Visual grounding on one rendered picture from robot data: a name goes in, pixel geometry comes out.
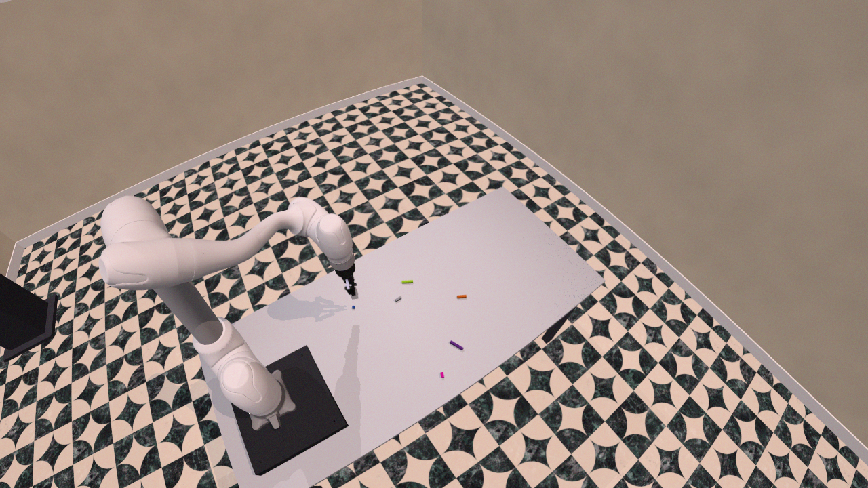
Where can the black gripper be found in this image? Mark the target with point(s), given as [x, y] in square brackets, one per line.
[347, 276]

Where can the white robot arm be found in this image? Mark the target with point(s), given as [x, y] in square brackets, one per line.
[144, 256]

